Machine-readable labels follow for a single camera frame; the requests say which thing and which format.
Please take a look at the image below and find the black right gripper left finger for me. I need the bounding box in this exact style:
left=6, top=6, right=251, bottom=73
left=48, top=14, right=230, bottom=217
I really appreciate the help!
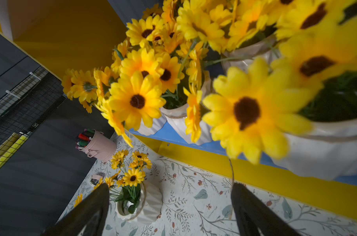
left=42, top=183, right=110, bottom=236

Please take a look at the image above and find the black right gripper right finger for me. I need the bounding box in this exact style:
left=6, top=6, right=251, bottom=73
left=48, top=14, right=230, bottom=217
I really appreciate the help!
left=231, top=183, right=299, bottom=236

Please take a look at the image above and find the lower shelf right-front sunflower pot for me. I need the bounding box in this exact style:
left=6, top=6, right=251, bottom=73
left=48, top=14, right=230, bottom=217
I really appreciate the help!
left=202, top=1, right=357, bottom=180

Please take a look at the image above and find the lower shelf left sunflower pot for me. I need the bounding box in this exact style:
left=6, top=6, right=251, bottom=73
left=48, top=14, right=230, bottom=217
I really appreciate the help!
left=62, top=48, right=166, bottom=147

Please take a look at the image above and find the lower shelf far-right sunflower pot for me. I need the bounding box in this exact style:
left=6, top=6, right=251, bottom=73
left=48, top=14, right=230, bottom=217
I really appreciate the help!
left=205, top=1, right=285, bottom=69

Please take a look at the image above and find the lower shelf middle sunflower pot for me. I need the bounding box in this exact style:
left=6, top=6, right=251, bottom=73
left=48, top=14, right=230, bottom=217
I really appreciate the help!
left=116, top=1, right=224, bottom=145

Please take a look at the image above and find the small pink tape dispenser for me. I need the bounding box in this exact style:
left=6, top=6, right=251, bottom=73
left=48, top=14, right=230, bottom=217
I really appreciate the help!
left=90, top=174, right=103, bottom=187

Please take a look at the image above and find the pink metal pen bucket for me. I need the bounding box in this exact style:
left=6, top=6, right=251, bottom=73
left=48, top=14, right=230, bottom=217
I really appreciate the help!
left=76, top=129, right=117, bottom=163

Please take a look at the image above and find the yellow marker in basket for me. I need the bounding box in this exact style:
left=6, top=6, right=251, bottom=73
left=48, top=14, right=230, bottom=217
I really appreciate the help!
left=0, top=132, right=29, bottom=169

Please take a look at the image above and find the yellow wooden shelf unit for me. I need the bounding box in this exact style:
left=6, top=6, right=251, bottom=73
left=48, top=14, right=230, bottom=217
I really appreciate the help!
left=0, top=1, right=357, bottom=220

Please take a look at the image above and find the black wire wall basket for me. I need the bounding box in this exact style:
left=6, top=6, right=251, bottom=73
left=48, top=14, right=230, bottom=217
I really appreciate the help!
left=0, top=66, right=65, bottom=178

